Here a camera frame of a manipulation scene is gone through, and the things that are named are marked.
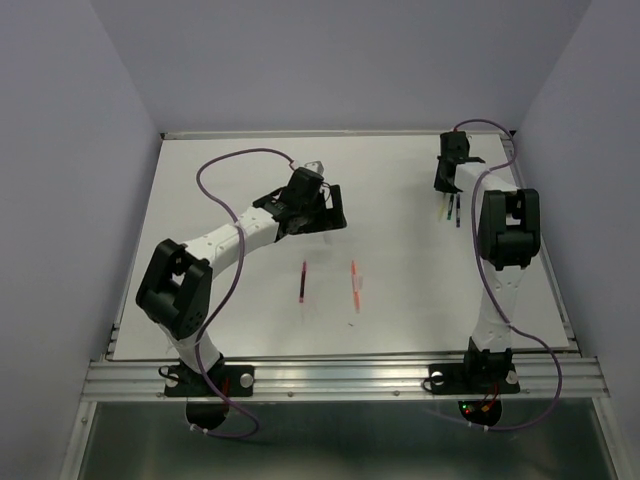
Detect purple pen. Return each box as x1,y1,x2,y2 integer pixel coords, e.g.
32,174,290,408
455,193,461,228

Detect green pen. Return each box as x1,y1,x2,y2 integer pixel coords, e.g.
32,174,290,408
446,194,455,221

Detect yellow pen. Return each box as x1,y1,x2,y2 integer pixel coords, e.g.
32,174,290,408
437,194,448,221

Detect orange pen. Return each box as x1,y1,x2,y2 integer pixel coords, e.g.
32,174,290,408
350,260,361,313

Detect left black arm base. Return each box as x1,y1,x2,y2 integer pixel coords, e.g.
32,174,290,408
157,358,255,438

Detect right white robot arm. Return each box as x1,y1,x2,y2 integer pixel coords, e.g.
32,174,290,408
434,130,541,354

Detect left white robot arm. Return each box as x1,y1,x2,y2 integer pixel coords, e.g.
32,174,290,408
136,167,347,394

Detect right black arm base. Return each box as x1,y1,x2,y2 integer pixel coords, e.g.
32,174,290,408
422,339,521,428

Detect red pen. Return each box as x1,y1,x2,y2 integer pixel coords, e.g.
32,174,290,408
298,260,308,304

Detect white table board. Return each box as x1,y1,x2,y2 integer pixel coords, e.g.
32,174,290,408
107,133,579,361

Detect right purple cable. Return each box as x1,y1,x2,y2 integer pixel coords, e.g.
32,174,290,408
424,118,566,433

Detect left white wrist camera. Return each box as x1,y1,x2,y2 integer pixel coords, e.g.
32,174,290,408
292,161,324,176

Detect aluminium front rail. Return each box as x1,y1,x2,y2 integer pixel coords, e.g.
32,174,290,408
81,354,610,403

